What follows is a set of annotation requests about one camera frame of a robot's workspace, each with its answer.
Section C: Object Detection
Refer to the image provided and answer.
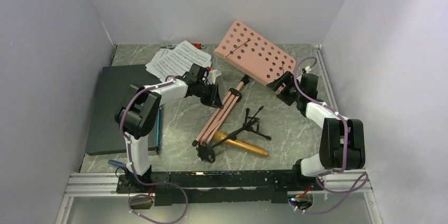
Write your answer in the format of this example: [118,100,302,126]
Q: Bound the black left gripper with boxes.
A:
[195,81,223,109]

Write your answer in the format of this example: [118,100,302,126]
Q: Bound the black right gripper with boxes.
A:
[266,71,303,106]

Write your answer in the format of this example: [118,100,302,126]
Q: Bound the pink perforated music stand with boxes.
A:
[194,20,296,145]

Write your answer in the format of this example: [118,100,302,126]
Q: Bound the black microphone tripod stand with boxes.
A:
[195,106,272,163]

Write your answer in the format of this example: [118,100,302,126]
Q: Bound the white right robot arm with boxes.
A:
[267,71,366,190]

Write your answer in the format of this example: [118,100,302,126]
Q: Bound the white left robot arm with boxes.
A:
[115,63,223,192]

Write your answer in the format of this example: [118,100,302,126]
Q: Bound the gold microphone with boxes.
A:
[213,131,269,157]

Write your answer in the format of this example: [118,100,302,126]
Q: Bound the red grey wrench tool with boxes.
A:
[160,42,207,50]

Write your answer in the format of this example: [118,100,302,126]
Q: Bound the sheet music pages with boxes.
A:
[145,41,212,81]

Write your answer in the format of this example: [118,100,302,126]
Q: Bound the black folder book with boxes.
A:
[85,64,161,156]

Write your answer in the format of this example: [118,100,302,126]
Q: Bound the blue pen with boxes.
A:
[107,160,127,169]

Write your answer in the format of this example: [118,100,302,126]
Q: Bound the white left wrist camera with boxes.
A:
[207,69,221,82]

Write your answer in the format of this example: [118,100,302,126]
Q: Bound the aluminium table edge rail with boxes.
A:
[312,44,339,111]

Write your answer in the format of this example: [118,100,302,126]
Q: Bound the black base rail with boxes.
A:
[116,170,322,206]

